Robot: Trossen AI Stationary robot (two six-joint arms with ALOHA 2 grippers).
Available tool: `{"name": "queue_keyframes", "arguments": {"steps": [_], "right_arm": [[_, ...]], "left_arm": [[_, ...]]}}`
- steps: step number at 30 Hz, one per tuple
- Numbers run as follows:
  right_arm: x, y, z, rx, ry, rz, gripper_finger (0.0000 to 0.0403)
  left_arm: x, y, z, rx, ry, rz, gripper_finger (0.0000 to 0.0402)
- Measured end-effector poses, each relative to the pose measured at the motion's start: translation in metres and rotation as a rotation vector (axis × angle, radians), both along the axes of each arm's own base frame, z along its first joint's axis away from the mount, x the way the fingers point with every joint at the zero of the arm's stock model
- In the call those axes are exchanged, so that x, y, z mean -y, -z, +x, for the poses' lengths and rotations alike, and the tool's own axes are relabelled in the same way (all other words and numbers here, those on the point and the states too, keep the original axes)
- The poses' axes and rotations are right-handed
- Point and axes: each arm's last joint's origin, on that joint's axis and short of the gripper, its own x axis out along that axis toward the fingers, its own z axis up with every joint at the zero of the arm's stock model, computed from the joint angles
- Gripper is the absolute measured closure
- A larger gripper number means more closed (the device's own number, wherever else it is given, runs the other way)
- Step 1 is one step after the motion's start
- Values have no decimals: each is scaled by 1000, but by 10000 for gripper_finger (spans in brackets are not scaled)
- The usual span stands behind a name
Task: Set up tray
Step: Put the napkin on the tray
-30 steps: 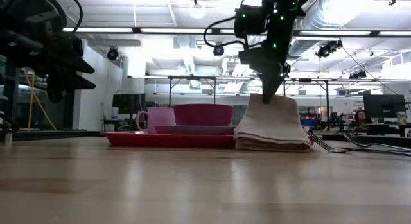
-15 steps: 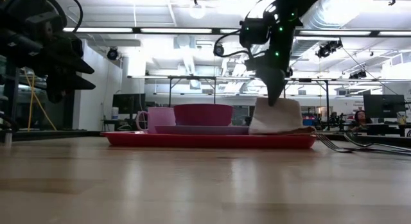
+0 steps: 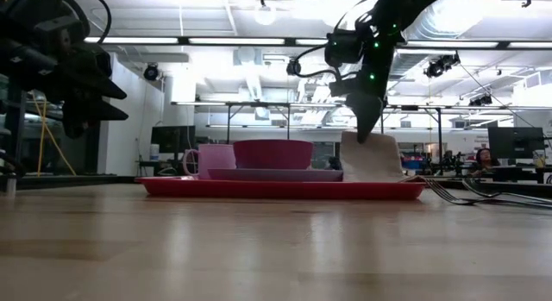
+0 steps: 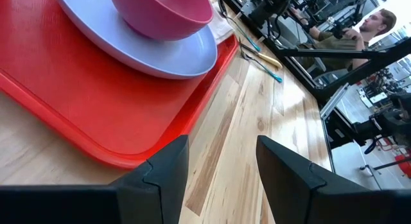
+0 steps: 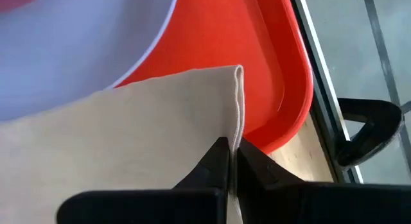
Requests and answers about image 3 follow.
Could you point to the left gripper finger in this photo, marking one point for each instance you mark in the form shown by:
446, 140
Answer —
99, 89
99, 111

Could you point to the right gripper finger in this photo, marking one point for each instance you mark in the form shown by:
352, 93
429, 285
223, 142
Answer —
366, 113

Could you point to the beige napkin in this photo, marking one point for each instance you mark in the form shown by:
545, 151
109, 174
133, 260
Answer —
375, 161

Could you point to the magenta plastic bowl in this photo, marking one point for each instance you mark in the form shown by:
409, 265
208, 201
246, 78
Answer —
273, 154

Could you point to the lavender plastic plate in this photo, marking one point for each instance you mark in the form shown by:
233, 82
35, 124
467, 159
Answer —
276, 175

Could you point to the pink plastic mug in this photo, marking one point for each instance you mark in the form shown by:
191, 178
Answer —
213, 161

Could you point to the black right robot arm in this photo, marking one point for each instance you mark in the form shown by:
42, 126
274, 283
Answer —
409, 3

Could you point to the red plastic tray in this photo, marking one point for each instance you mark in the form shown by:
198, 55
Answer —
280, 190

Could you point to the black round ceiling fixture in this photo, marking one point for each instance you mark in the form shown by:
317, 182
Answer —
293, 67
151, 71

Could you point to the black ceiling track lamp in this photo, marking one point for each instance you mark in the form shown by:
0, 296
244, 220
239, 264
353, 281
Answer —
440, 67
482, 101

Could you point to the white bucket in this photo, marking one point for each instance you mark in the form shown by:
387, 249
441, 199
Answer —
154, 152

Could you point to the black computer monitor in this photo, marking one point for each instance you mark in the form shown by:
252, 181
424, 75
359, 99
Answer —
515, 143
172, 139

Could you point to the overhead light bar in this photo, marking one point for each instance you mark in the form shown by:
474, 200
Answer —
183, 41

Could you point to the person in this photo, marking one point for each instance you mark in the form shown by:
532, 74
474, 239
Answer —
483, 158

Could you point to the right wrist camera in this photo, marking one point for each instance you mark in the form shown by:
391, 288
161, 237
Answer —
343, 48

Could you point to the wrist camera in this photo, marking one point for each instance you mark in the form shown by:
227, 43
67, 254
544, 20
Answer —
343, 48
60, 31

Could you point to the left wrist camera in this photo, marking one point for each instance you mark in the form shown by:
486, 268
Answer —
60, 31

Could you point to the black background station frame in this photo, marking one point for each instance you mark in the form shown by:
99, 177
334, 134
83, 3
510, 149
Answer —
259, 104

